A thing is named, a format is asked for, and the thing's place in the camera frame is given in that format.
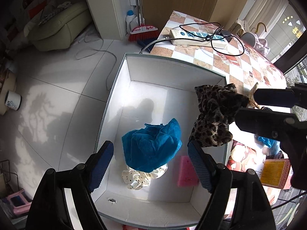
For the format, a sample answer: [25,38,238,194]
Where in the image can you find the leopard print cloth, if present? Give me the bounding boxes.
[189,83,249,147]

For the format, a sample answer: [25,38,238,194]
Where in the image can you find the pink plastic stool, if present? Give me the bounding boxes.
[6,189,32,216]

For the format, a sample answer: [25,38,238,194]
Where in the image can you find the floral tissue pack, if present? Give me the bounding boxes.
[226,140,266,177]

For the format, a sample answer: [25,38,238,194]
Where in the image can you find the pink clothes on chair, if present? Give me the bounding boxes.
[236,19,270,57]

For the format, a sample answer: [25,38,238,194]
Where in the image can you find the pink foam block in box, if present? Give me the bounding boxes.
[177,156,199,187]

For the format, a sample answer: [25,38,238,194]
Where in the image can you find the white polka dot scrunchie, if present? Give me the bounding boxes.
[122,164,168,191]

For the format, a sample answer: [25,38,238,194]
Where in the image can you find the black power adapter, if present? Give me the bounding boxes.
[219,30,233,43]

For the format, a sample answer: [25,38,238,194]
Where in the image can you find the blue nonwoven cap in box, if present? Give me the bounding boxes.
[122,118,182,173]

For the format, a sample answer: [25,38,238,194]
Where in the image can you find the patterned tablecloth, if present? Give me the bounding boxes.
[149,10,287,96]

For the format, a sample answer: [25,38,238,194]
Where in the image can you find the white mug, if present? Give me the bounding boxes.
[5,90,22,111]

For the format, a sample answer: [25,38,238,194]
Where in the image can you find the white power strip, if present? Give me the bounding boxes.
[169,29,228,49]

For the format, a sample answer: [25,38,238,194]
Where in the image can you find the white storage box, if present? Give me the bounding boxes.
[92,54,226,229]

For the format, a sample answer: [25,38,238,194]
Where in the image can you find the red broom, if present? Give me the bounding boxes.
[129,0,159,42]

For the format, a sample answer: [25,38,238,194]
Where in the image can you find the white detergent bottle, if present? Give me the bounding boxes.
[125,10,138,34]

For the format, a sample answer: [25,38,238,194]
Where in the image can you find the black cable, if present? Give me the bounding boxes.
[179,22,245,57]

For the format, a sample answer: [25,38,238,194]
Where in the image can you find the grey floor cable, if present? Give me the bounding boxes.
[75,30,118,91]

